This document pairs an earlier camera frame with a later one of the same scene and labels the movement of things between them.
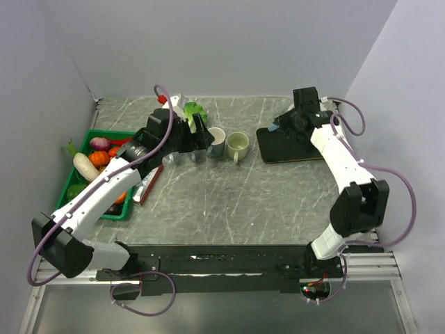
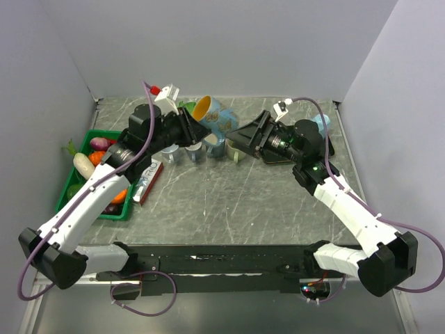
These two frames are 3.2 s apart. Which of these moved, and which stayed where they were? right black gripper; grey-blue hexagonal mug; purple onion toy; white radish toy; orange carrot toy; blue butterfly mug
Moved: right black gripper; blue butterfly mug
Stayed: grey-blue hexagonal mug; purple onion toy; white radish toy; orange carrot toy
